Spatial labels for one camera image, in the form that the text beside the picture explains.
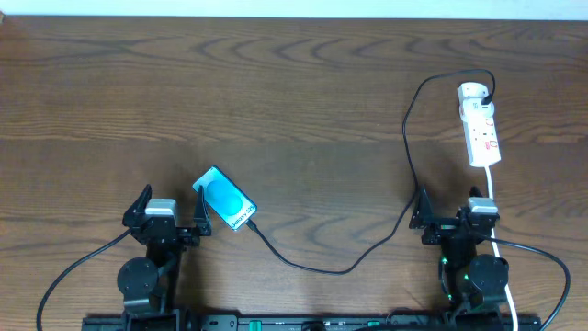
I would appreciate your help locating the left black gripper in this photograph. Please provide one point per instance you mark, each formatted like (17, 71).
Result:
(200, 227)

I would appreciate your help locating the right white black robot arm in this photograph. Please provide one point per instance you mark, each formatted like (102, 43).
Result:
(474, 283)

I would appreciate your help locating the white USB charger plug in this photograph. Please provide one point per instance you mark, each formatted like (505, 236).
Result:
(473, 94)

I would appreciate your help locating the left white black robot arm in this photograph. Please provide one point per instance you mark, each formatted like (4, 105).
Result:
(148, 283)

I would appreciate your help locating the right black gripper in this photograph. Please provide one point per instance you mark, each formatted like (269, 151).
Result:
(424, 215)

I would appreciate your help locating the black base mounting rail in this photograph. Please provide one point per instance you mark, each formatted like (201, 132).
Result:
(400, 320)

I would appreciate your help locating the teal screen Galaxy smartphone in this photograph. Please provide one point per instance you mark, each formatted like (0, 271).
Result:
(225, 198)

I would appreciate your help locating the white power strip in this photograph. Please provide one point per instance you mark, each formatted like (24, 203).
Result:
(480, 132)

